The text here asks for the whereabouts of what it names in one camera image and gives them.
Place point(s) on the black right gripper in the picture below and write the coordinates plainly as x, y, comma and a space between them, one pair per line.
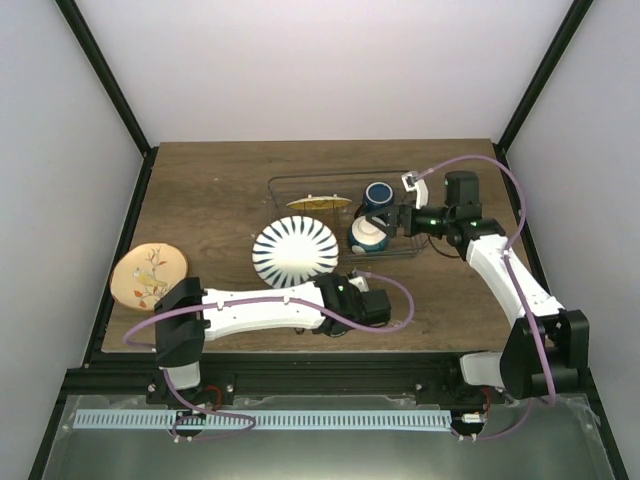
391, 213

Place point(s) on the blue ceramic mug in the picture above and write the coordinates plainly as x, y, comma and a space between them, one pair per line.
376, 196

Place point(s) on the striped white blue plate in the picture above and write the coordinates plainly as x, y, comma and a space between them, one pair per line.
291, 250

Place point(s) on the round woven bamboo tray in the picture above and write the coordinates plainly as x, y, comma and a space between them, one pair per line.
324, 202

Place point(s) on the round wooden plate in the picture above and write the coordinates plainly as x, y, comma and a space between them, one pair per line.
147, 273

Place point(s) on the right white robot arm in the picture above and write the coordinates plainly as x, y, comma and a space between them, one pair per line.
546, 352

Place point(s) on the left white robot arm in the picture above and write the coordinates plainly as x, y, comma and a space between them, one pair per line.
179, 340

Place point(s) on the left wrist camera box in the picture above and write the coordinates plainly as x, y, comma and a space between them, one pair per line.
359, 280

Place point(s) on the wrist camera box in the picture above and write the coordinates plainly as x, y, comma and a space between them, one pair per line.
414, 182
359, 280

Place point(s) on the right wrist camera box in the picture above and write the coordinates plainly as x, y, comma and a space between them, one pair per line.
414, 182

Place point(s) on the grey wire dish rack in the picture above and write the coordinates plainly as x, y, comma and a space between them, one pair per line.
351, 185

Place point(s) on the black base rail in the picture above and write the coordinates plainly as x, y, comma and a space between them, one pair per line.
430, 378

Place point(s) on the light blue slotted cable duct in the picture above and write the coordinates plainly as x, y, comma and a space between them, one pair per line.
397, 420

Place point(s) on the black right frame post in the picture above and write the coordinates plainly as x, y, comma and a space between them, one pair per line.
561, 40

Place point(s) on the black frame post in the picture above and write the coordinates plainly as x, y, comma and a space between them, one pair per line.
561, 40
93, 53

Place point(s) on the black left frame post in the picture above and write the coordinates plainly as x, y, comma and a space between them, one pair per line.
93, 53

